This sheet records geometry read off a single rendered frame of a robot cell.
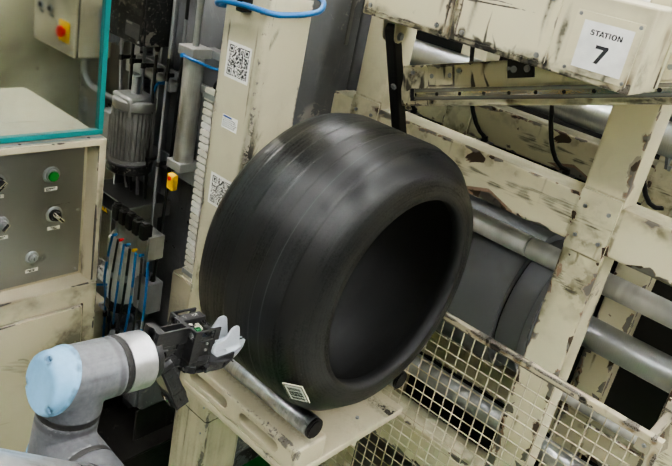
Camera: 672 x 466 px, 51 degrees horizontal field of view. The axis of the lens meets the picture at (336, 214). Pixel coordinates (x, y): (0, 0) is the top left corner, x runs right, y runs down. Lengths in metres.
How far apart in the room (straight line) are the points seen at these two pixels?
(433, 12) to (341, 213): 0.50
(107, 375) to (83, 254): 0.79
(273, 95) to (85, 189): 0.54
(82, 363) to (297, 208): 0.42
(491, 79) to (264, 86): 0.48
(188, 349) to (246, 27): 0.65
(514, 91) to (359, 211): 0.50
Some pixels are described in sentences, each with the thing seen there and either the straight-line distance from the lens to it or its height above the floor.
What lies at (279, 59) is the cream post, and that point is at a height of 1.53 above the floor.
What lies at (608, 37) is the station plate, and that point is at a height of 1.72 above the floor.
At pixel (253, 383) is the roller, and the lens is 1.51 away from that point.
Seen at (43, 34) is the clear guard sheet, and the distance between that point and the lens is 1.56.
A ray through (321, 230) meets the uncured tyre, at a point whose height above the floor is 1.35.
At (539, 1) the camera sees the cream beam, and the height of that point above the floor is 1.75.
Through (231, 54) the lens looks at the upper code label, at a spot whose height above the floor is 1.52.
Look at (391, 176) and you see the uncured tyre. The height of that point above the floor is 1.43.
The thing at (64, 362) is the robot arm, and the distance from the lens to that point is 1.04.
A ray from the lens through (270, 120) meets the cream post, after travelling 1.49.
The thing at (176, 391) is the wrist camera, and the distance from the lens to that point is 1.20.
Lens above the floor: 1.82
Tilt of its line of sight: 23 degrees down
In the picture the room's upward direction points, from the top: 12 degrees clockwise
